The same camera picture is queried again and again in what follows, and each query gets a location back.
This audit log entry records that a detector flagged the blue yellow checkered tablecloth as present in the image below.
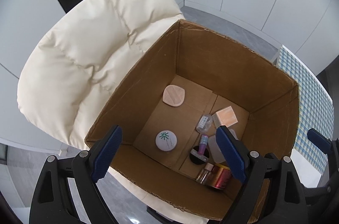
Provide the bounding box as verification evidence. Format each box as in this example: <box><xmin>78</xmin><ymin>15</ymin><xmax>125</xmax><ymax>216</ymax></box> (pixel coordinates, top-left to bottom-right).
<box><xmin>276</xmin><ymin>45</ymin><xmax>334</xmax><ymax>174</ymax></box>

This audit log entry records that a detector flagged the cream padded armchair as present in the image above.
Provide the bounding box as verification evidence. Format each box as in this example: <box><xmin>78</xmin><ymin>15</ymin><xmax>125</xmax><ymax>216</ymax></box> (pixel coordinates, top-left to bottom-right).
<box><xmin>17</xmin><ymin>0</ymin><xmax>207</xmax><ymax>224</ymax></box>

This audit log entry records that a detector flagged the brown cardboard box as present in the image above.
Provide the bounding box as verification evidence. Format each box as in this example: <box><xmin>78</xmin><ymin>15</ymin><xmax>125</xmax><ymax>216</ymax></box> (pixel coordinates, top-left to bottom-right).
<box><xmin>85</xmin><ymin>20</ymin><xmax>299</xmax><ymax>219</ymax></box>

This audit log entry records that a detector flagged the peach square cosmetic box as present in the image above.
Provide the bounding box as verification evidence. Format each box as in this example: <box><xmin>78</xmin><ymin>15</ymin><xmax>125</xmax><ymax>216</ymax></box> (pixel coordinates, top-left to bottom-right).
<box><xmin>212</xmin><ymin>106</ymin><xmax>238</xmax><ymax>128</ymax></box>

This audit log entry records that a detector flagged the black round disc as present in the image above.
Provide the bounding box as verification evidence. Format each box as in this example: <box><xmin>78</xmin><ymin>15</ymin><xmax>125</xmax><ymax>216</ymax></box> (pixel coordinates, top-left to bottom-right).
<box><xmin>189</xmin><ymin>145</ymin><xmax>210</xmax><ymax>165</ymax></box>

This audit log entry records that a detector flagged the small clear plastic jar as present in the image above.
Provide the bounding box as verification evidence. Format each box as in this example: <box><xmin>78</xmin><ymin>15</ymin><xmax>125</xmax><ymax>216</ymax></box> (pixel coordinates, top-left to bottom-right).
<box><xmin>195</xmin><ymin>114</ymin><xmax>213</xmax><ymax>134</ymax></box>

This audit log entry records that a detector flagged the translucent plastic case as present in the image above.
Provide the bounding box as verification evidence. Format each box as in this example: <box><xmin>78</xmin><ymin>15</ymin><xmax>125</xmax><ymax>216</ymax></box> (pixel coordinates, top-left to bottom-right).
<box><xmin>208</xmin><ymin>129</ymin><xmax>236</xmax><ymax>164</ymax></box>

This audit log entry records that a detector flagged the red gold round tin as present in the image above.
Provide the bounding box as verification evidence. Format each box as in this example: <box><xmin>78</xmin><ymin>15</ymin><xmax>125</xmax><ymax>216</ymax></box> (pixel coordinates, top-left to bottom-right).
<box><xmin>206</xmin><ymin>164</ymin><xmax>232</xmax><ymax>191</ymax></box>

